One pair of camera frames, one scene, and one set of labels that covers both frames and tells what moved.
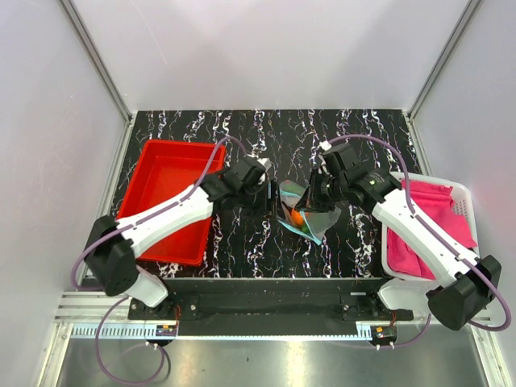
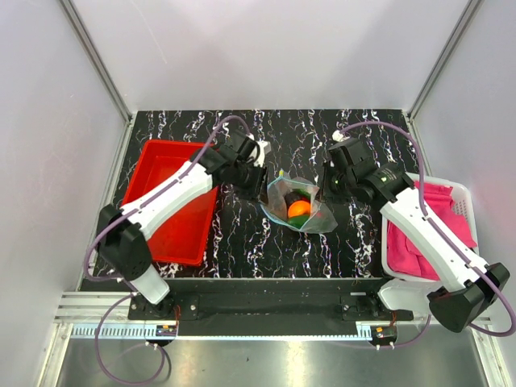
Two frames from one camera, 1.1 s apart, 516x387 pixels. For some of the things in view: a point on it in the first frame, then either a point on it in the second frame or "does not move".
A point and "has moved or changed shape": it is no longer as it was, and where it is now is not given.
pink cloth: x=431 y=203 does not move
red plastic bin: x=164 y=172 does not move
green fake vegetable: x=304 y=227 -> x=301 y=220
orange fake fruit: x=297 y=218 has moved or changed shape
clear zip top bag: x=312 y=224 has moved or changed shape
